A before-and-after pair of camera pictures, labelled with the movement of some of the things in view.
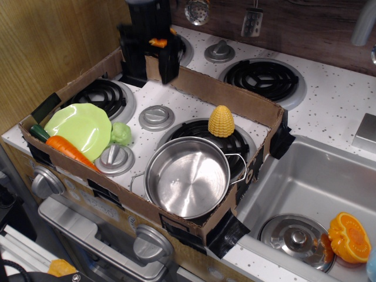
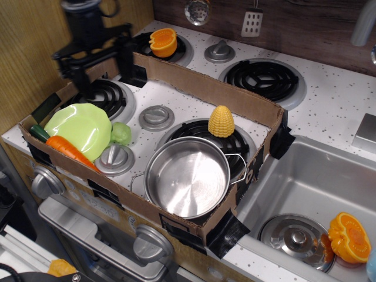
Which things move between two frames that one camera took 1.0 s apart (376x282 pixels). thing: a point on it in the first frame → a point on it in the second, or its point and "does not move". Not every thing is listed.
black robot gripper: [148, 20] → [89, 34]
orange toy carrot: [63, 144] does not move
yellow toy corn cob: [221, 123] does not move
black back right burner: [277, 81] does not move
